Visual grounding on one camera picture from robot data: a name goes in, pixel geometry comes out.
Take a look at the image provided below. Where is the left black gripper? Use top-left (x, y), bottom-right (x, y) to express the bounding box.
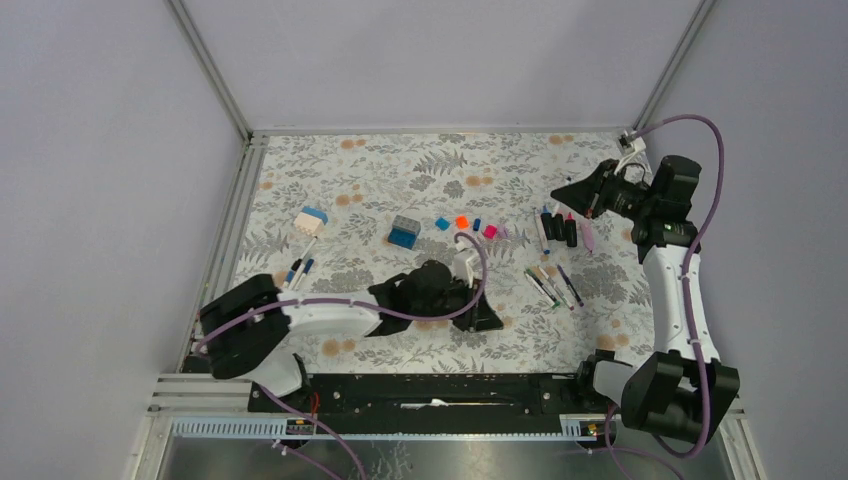
top-left (411, 274), bottom-right (503, 332)

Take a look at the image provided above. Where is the purple cable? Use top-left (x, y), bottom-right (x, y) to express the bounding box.
top-left (193, 231), bottom-right (490, 480)
top-left (602, 114), bottom-right (725, 480)

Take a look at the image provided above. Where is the orange highlighter black body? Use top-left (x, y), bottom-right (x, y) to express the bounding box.
top-left (552, 213), bottom-right (566, 241)

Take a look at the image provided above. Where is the blue grey toy brick block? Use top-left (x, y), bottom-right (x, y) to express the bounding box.
top-left (387, 215), bottom-right (421, 250)

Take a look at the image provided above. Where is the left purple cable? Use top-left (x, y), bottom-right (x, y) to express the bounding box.
top-left (193, 231), bottom-right (490, 480)

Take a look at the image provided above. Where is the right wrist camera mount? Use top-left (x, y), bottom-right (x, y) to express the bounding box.
top-left (617, 132), bottom-right (646, 159)

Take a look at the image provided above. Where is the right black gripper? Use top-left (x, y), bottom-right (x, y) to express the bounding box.
top-left (551, 159), bottom-right (657, 221)

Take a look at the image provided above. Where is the light blue pen cap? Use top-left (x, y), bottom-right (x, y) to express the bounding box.
top-left (435, 217), bottom-right (451, 231)

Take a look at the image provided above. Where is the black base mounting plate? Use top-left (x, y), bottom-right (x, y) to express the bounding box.
top-left (282, 373), bottom-right (609, 435)

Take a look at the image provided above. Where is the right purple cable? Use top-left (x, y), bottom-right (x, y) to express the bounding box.
top-left (602, 114), bottom-right (725, 480)

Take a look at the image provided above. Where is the floral patterned table mat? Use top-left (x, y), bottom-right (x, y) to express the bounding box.
top-left (213, 132), bottom-right (718, 376)

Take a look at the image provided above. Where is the pink highlighter black body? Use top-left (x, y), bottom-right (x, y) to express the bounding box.
top-left (564, 213), bottom-right (578, 248)

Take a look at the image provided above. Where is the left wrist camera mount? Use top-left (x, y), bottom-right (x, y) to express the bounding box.
top-left (451, 248), bottom-right (481, 285)

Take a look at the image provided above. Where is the purple gel pen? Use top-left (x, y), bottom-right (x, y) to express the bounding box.
top-left (557, 264), bottom-right (585, 307)

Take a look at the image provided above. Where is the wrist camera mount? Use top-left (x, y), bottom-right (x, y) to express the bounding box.
top-left (451, 248), bottom-right (481, 285)
top-left (617, 132), bottom-right (646, 159)

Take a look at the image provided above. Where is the cream blue toy brick block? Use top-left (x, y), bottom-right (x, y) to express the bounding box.
top-left (293, 207), bottom-right (329, 237)

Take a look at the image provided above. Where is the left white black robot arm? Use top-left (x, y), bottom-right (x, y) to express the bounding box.
top-left (196, 260), bottom-right (503, 411)

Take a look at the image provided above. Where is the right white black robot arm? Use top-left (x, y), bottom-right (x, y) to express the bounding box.
top-left (551, 155), bottom-right (740, 446)

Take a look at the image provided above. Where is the teal green gel pen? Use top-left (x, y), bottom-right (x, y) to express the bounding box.
top-left (526, 268), bottom-right (561, 308)

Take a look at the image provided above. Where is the black blue marker pair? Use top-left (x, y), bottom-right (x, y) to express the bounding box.
top-left (282, 236), bottom-right (317, 289)

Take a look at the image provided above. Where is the light pink pen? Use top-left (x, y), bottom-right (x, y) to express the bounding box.
top-left (580, 220), bottom-right (595, 254)

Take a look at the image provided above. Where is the blue white whiteboard marker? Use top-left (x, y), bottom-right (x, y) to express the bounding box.
top-left (534, 210), bottom-right (550, 255)

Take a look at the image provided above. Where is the orange pen cap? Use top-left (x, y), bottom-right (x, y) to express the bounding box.
top-left (455, 216), bottom-right (470, 230)

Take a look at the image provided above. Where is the thin white green pen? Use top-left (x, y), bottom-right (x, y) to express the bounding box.
top-left (524, 270), bottom-right (559, 308)

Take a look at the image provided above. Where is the blue highlighter black body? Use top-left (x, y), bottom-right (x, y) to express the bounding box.
top-left (540, 206), bottom-right (556, 240)

